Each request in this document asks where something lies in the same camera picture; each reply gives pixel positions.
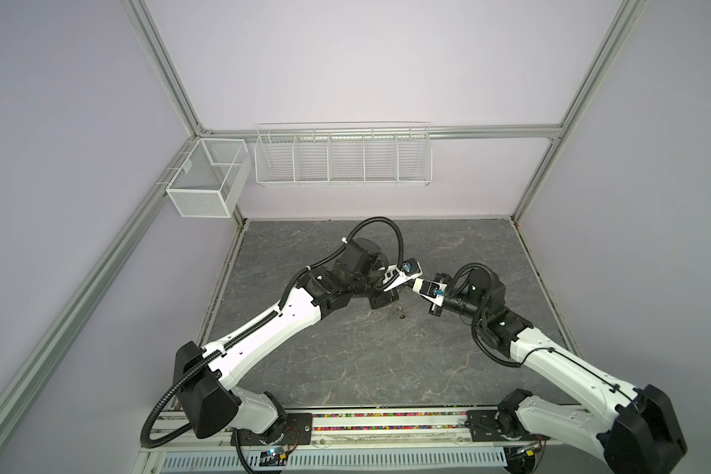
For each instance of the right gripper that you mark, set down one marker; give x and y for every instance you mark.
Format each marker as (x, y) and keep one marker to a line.
(447, 278)

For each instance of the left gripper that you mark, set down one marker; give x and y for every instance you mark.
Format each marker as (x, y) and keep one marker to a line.
(384, 298)

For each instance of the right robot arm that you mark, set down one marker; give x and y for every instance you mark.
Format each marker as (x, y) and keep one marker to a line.
(632, 429)

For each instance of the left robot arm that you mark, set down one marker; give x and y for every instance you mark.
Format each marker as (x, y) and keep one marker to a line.
(205, 396)

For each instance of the white mesh box basket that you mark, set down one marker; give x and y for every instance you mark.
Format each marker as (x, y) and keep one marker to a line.
(211, 178)

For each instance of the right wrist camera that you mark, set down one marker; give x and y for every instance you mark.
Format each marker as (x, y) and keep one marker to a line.
(434, 292)

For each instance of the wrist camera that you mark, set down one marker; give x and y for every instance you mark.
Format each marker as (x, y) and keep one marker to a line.
(434, 292)
(398, 275)

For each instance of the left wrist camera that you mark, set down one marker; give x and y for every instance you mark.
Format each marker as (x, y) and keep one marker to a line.
(398, 275)

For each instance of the aluminium mounting rail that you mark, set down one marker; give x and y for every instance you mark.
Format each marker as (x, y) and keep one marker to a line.
(404, 427)

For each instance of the white wire shelf basket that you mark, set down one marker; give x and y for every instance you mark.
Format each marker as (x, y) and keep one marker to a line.
(346, 154)

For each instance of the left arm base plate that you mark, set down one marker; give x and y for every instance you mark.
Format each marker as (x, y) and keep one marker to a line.
(291, 429)

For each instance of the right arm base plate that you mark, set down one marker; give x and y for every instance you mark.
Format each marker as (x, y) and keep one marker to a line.
(483, 425)

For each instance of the white vented cable duct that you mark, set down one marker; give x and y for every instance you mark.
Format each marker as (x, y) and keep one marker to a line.
(312, 461)

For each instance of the aluminium frame profile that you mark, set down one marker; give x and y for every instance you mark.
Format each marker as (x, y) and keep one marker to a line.
(86, 127)

